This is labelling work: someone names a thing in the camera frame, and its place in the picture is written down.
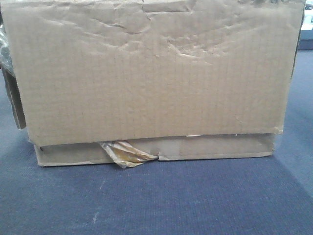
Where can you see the worn brown cardboard box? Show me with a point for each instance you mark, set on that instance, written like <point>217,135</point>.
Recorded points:
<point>133,81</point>

